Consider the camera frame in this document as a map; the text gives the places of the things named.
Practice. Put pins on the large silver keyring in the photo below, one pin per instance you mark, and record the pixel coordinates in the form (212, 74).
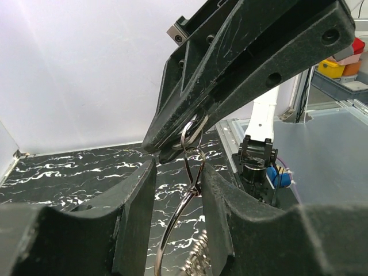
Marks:
(193, 191)

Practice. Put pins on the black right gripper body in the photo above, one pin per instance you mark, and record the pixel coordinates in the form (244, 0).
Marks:
(182, 28)

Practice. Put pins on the stacked coloured bins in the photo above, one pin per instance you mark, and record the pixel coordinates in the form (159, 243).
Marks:
(348, 66)

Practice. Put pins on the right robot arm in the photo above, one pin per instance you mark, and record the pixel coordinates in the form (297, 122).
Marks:
(232, 52)

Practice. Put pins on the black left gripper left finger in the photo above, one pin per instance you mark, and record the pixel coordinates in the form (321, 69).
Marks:
(107, 235)

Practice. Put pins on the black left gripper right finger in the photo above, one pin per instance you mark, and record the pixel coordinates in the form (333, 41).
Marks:
(248, 237)

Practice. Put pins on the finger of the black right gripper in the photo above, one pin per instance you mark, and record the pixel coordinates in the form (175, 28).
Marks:
(273, 74)
(201, 74)

